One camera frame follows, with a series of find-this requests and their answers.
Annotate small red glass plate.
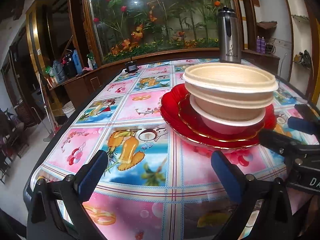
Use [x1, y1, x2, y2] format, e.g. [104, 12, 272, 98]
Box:
[178, 94, 265, 142]

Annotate small beige plastic bowl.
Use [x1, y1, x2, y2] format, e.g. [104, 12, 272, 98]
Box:
[183, 62, 278, 94]

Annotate flower mural panel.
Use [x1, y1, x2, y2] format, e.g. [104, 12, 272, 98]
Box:
[88, 0, 233, 63]

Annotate wooden sideboard cabinet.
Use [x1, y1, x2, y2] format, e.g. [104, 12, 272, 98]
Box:
[48, 47, 281, 110]

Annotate blue plastic bottle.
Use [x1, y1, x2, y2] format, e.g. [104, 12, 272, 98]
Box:
[72, 49, 82, 74]

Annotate white foam bowl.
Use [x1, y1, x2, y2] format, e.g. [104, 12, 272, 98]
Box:
[189, 95, 266, 134]

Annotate colourful patterned tablecloth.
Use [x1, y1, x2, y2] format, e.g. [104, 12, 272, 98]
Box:
[30, 57, 318, 240]

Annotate white plastic bucket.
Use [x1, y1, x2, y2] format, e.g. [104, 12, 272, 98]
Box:
[62, 101, 75, 118]

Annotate large beige plastic bowl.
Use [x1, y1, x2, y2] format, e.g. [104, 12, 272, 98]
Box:
[184, 82, 273, 126]

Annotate purple bottles on shelf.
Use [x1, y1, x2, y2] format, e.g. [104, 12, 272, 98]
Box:
[256, 36, 266, 54]

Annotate large red glass plate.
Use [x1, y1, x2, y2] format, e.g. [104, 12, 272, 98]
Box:
[160, 84, 277, 150]

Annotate stainless steel thermos jug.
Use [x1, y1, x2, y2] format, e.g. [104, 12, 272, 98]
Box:
[217, 7, 241, 63]

